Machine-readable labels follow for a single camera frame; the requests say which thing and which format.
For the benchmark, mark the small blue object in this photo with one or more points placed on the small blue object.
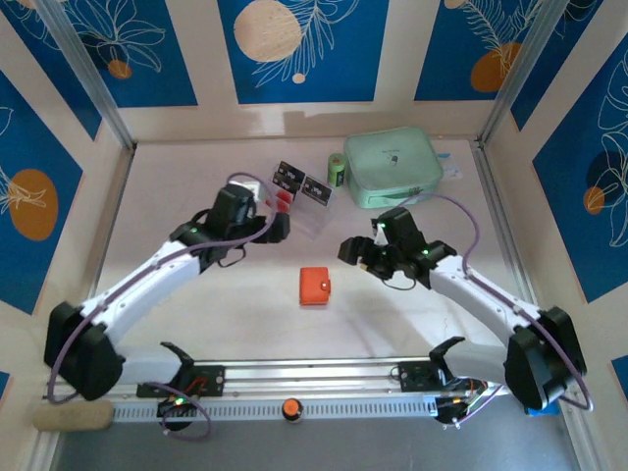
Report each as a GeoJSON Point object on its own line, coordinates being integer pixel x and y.
{"type": "Point", "coordinates": [544, 413]}

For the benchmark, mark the green cylinder can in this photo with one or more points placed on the green cylinder can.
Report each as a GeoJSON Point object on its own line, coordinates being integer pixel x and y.
{"type": "Point", "coordinates": [336, 169]}

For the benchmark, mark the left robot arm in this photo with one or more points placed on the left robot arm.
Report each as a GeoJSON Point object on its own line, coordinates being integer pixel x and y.
{"type": "Point", "coordinates": [147, 279]}

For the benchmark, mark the white surgical mask packet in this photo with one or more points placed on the white surgical mask packet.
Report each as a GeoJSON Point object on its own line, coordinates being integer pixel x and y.
{"type": "Point", "coordinates": [454, 172]}

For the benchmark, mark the black credit card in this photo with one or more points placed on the black credit card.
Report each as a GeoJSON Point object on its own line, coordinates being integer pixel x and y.
{"type": "Point", "coordinates": [286, 182]}
{"type": "Point", "coordinates": [292, 172]}
{"type": "Point", "coordinates": [316, 191]}

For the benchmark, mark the orange card holder wallet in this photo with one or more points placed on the orange card holder wallet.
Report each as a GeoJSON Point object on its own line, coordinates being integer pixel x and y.
{"type": "Point", "coordinates": [314, 289]}

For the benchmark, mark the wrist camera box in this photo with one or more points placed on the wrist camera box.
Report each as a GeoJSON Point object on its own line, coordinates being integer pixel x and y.
{"type": "Point", "coordinates": [400, 228]}
{"type": "Point", "coordinates": [235, 208]}

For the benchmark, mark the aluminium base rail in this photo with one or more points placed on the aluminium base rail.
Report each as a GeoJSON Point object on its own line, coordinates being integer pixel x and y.
{"type": "Point", "coordinates": [314, 378]}

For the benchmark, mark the beige foam pad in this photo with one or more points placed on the beige foam pad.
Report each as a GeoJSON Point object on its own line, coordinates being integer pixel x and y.
{"type": "Point", "coordinates": [73, 418]}

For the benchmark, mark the orange round knob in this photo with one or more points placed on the orange round knob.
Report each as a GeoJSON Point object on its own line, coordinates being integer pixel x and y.
{"type": "Point", "coordinates": [293, 409]}

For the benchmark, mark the black base controller box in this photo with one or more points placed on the black base controller box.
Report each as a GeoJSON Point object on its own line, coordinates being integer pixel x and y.
{"type": "Point", "coordinates": [449, 414]}
{"type": "Point", "coordinates": [176, 417]}

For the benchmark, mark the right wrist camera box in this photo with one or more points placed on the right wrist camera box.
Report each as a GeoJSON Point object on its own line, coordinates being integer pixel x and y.
{"type": "Point", "coordinates": [400, 228]}

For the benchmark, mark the red credit card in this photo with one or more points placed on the red credit card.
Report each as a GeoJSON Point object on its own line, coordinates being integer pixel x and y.
{"type": "Point", "coordinates": [283, 208]}
{"type": "Point", "coordinates": [286, 196]}

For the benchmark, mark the mint green medicine bag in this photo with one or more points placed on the mint green medicine bag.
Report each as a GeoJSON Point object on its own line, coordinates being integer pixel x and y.
{"type": "Point", "coordinates": [392, 167]}

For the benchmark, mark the aluminium frame post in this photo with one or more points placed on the aluminium frame post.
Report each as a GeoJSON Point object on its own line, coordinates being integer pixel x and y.
{"type": "Point", "coordinates": [86, 68]}
{"type": "Point", "coordinates": [522, 68]}

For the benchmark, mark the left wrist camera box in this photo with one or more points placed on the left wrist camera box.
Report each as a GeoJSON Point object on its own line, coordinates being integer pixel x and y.
{"type": "Point", "coordinates": [235, 208]}

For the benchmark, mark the clear acrylic card stand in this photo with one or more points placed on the clear acrylic card stand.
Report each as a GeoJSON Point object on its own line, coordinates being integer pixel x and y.
{"type": "Point", "coordinates": [309, 223]}

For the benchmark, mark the aluminium side rail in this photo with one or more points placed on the aluminium side rail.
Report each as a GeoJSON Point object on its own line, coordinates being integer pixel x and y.
{"type": "Point", "coordinates": [116, 206]}
{"type": "Point", "coordinates": [510, 255]}

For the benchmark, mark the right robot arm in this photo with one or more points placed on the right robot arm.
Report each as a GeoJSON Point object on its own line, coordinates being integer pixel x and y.
{"type": "Point", "coordinates": [471, 294]}

